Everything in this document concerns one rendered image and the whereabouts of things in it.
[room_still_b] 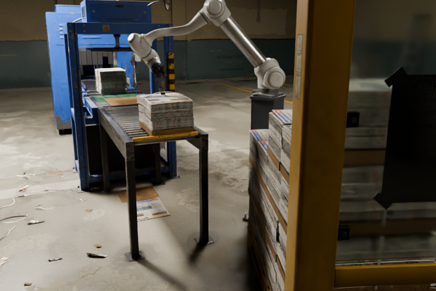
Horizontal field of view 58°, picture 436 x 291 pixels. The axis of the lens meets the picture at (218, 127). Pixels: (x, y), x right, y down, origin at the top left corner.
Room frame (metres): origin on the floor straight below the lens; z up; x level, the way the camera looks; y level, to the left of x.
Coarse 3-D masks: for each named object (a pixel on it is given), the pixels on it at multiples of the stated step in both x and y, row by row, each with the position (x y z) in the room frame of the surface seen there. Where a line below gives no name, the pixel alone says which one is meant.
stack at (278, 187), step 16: (256, 144) 2.27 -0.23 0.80; (256, 160) 2.27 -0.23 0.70; (256, 176) 2.27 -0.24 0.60; (272, 176) 1.85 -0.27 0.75; (256, 192) 2.22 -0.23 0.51; (272, 192) 1.83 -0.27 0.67; (288, 192) 1.56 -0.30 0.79; (272, 208) 1.81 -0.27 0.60; (256, 224) 2.24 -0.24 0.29; (272, 224) 1.76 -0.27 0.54; (256, 240) 2.19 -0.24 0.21; (272, 240) 1.78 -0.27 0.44; (256, 256) 2.18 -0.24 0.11; (272, 256) 1.76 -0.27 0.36; (272, 272) 1.74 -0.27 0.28; (272, 288) 1.75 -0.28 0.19
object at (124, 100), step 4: (108, 100) 3.88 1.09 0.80; (112, 100) 3.88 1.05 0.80; (116, 100) 3.88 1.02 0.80; (120, 100) 3.88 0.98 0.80; (124, 100) 3.88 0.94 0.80; (128, 100) 3.88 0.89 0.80; (132, 100) 3.88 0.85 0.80; (136, 100) 3.88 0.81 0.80; (112, 104) 3.66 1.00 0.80; (116, 104) 3.66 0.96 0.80; (120, 104) 3.66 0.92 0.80; (124, 104) 3.66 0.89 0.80; (128, 104) 3.66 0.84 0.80
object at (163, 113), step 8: (184, 96) 2.65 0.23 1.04; (152, 104) 2.41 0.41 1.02; (160, 104) 2.43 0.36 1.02; (168, 104) 2.45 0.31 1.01; (176, 104) 2.48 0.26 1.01; (184, 104) 2.50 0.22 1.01; (192, 104) 2.52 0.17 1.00; (152, 112) 2.41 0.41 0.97; (160, 112) 2.43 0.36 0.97; (168, 112) 2.45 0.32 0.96; (176, 112) 2.48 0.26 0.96; (184, 112) 2.50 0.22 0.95; (192, 112) 2.52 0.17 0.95; (152, 120) 2.41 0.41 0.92; (160, 120) 2.43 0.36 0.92; (168, 120) 2.45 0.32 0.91; (176, 120) 2.48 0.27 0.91; (184, 120) 2.50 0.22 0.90; (192, 120) 2.52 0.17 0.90; (152, 128) 2.41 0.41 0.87; (160, 128) 2.44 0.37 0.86; (168, 128) 2.46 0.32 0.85; (176, 128) 2.49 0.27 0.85
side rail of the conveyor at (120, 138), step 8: (104, 112) 3.28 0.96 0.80; (104, 120) 3.11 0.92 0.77; (112, 120) 2.97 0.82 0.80; (104, 128) 3.16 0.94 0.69; (112, 128) 2.76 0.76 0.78; (120, 128) 2.69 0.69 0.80; (112, 136) 2.79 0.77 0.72; (120, 136) 2.48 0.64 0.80; (128, 136) 2.47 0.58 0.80; (120, 144) 2.50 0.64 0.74; (128, 144) 2.33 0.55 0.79; (128, 152) 2.33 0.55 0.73; (128, 160) 2.33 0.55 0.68
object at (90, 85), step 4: (84, 84) 5.21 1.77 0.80; (88, 84) 5.21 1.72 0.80; (92, 84) 5.21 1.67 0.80; (96, 84) 5.21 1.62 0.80; (84, 88) 4.90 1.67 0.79; (88, 88) 4.82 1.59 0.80; (92, 88) 4.82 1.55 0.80; (128, 88) 4.90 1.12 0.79; (88, 92) 4.49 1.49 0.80; (92, 92) 4.48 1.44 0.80; (96, 92) 4.48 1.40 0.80; (132, 92) 4.48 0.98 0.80; (136, 92) 4.53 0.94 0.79; (84, 96) 4.74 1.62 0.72; (88, 96) 4.28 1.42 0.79; (92, 96) 4.24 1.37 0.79
